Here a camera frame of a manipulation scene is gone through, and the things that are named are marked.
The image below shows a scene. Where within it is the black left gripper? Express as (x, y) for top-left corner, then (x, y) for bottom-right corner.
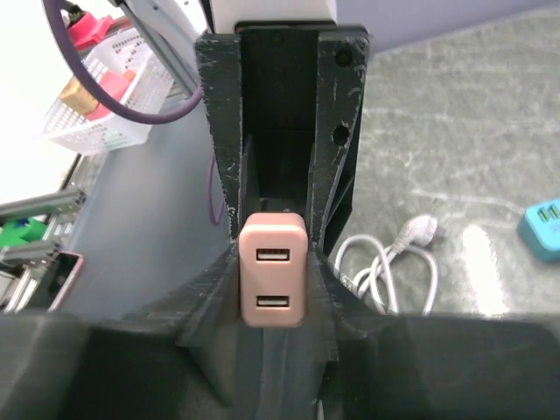
(195, 21), (370, 254)

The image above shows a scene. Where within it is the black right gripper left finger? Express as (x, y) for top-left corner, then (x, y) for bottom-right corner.
(1, 246), (238, 419)

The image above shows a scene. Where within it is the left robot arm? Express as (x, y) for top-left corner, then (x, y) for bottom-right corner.
(120, 1), (370, 253)

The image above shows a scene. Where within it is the pink edged phone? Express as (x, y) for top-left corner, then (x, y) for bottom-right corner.
(40, 253), (84, 311)

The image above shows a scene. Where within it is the brown cube charger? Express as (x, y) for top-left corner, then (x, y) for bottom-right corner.
(238, 212), (309, 328)

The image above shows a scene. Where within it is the white perforated plastic basket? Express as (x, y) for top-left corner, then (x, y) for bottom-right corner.
(33, 15), (176, 157)

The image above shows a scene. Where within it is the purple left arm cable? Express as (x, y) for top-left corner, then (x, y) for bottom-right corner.
(41, 0), (228, 228)

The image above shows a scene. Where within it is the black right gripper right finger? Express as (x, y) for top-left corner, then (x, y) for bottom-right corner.
(309, 251), (559, 419)

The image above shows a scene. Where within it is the white coiled teal strip cable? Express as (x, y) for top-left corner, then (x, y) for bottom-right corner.
(334, 213), (447, 316)

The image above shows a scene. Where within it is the green block on rail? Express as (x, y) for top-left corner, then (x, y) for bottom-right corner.
(0, 218), (47, 249)

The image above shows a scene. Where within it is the teal rectangular power strip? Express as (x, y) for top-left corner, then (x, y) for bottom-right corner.
(517, 198), (559, 263)

